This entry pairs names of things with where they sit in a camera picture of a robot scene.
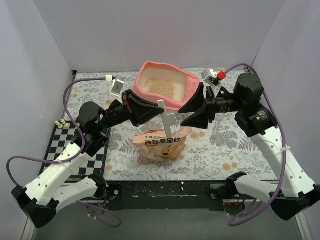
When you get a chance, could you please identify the floral patterned table mat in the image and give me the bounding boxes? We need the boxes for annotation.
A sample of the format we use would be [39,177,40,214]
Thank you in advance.
[68,72,277,181]

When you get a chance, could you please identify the beige cat litter pile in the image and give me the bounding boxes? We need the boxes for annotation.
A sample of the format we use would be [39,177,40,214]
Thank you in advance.
[143,78,176,99]

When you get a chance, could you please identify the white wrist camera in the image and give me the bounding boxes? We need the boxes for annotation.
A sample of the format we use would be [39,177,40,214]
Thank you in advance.
[201,68,226,97]
[105,75,125,102]

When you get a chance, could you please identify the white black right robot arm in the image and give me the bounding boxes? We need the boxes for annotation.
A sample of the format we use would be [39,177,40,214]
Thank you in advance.
[178,72,320,221]

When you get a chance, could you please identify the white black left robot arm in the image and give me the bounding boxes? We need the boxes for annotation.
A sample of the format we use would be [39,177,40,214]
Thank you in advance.
[11,90,164,228]

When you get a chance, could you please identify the clear plastic litter scoop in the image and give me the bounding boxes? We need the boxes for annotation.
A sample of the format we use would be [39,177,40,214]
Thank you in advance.
[212,113,225,137]

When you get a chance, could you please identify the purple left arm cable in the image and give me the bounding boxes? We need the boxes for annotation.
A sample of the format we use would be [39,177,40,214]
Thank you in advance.
[6,76,122,229]

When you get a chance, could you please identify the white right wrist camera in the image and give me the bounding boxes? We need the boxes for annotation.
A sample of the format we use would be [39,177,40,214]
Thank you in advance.
[201,68,226,97]

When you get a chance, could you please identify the black white chessboard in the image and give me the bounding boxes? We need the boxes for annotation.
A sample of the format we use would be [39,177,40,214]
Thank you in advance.
[44,120,109,185]

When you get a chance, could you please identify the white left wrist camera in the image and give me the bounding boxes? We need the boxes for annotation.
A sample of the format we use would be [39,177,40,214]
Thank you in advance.
[105,75,125,102]

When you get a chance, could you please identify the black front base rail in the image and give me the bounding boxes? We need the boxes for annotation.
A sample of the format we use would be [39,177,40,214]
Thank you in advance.
[104,180,226,211]

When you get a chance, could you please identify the cream chess pieces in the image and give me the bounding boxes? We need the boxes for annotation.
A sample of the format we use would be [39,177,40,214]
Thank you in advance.
[54,119,69,129]

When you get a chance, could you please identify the orange cat litter bag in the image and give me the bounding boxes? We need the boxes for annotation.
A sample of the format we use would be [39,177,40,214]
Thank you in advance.
[133,127,193,165]

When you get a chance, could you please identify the pink cat litter box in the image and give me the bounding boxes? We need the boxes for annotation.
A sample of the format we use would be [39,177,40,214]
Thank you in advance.
[132,61,200,113]

